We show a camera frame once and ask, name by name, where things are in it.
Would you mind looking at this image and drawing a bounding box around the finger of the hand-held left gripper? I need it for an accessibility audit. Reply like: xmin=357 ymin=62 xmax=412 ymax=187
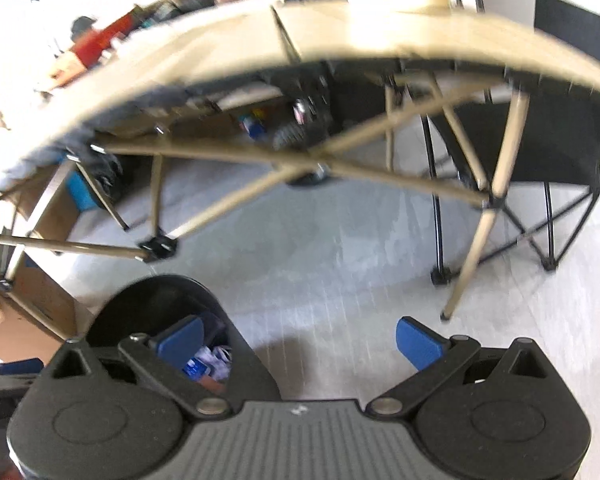
xmin=0 ymin=358 xmax=45 ymax=377

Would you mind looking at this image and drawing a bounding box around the tan folding table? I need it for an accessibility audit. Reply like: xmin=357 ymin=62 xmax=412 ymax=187
xmin=0 ymin=0 xmax=600 ymax=341

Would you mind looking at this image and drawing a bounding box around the black bag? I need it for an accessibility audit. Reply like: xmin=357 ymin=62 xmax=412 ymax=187
xmin=71 ymin=16 xmax=98 ymax=41

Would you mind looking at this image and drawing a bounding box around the blue round container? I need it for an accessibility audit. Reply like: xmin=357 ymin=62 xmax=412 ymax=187
xmin=239 ymin=112 xmax=270 ymax=140

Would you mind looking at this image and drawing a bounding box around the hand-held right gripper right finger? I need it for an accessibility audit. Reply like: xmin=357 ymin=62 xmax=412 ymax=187
xmin=367 ymin=316 xmax=563 ymax=417

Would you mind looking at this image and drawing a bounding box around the black trash bin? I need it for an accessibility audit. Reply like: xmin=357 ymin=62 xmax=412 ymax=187
xmin=87 ymin=275 xmax=283 ymax=403

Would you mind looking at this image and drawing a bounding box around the orange cardboard box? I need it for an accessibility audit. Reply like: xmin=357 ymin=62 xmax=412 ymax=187
xmin=70 ymin=10 xmax=136 ymax=66

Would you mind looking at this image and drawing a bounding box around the small blue box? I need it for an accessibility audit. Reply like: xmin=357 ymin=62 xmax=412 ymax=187
xmin=182 ymin=357 xmax=211 ymax=378

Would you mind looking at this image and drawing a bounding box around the black folding chair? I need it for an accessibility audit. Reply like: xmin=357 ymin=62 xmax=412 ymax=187
xmin=422 ymin=0 xmax=600 ymax=286

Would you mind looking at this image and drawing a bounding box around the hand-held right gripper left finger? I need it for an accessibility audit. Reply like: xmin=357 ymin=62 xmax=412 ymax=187
xmin=39 ymin=316 xmax=231 ymax=417

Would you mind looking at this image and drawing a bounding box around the teal storage box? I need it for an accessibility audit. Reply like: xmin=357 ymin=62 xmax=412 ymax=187
xmin=65 ymin=170 xmax=106 ymax=211

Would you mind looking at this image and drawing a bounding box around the large cardboard box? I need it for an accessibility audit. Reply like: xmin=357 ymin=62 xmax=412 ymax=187
xmin=10 ymin=160 xmax=81 ymax=241

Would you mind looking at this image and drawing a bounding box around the cardboard box with green liner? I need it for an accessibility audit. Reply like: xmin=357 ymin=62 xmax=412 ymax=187
xmin=0 ymin=240 xmax=81 ymax=341

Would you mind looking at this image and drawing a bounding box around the white tissue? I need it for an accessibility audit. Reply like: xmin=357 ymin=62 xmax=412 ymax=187
xmin=200 ymin=345 xmax=232 ymax=381

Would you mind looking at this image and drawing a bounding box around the black wagon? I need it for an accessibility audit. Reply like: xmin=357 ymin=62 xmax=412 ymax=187
xmin=272 ymin=67 xmax=341 ymax=188

